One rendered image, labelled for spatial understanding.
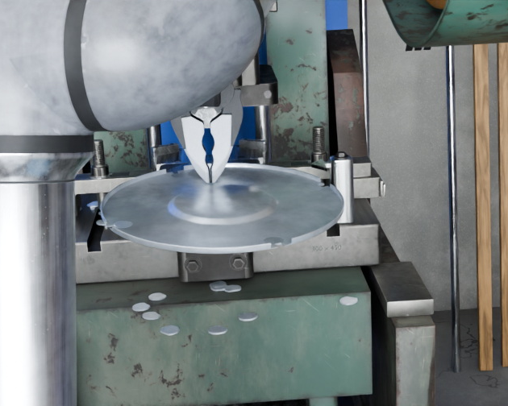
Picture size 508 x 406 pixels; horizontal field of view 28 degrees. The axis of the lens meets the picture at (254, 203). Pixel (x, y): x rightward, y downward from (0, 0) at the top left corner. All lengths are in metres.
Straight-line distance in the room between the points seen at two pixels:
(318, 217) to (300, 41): 0.51
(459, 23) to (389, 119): 1.42
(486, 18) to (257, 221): 0.37
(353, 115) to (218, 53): 0.99
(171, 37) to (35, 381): 0.28
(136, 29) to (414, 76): 1.99
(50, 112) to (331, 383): 0.71
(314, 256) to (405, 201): 1.40
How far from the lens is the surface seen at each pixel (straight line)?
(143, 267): 1.37
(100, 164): 1.48
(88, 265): 1.37
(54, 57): 0.73
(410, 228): 2.78
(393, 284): 1.33
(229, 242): 1.10
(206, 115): 1.43
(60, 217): 0.78
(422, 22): 1.57
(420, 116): 2.70
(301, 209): 1.20
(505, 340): 2.55
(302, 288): 1.31
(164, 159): 1.45
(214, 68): 0.75
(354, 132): 1.72
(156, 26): 0.72
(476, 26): 1.30
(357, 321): 1.31
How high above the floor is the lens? 1.14
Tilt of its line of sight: 17 degrees down
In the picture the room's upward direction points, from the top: 3 degrees counter-clockwise
